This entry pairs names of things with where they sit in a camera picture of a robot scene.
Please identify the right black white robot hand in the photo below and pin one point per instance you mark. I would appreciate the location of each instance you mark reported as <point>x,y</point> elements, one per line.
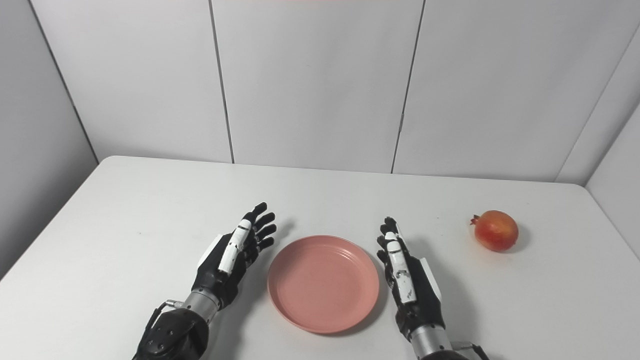
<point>417,295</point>

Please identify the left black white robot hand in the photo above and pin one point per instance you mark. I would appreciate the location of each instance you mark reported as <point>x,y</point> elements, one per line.
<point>220,280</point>

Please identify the pink round plate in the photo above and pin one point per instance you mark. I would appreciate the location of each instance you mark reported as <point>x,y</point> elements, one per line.
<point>322,285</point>

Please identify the red yellow pomegranate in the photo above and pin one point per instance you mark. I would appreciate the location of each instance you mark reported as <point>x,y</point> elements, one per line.
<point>496,231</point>

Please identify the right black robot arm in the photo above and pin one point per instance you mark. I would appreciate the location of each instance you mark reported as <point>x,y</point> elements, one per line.
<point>435,347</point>

